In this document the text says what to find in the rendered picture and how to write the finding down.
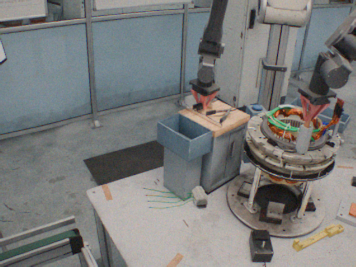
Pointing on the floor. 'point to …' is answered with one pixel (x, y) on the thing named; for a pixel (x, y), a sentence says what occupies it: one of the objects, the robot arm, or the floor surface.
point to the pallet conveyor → (47, 247)
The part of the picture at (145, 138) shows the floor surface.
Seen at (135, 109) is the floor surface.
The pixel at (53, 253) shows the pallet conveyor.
